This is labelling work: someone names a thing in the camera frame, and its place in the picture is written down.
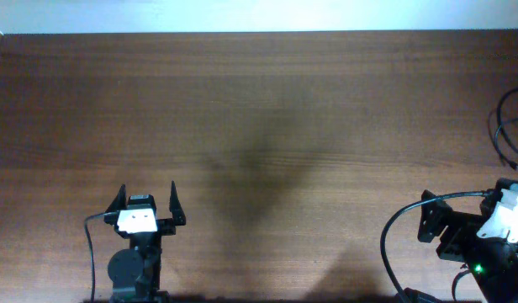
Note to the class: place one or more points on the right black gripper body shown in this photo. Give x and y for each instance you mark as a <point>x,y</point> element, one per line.
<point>459,241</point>

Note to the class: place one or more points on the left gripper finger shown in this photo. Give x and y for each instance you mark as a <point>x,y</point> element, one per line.
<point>118,204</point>
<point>175,207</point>

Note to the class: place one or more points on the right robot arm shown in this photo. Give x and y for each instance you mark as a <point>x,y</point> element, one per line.
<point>487,244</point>

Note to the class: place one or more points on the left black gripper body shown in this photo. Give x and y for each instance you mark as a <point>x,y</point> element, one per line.
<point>165,227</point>

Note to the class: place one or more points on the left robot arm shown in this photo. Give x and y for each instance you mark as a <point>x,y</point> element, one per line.
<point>135,271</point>

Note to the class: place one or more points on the right arm base clamp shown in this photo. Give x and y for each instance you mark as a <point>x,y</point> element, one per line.
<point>415,296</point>

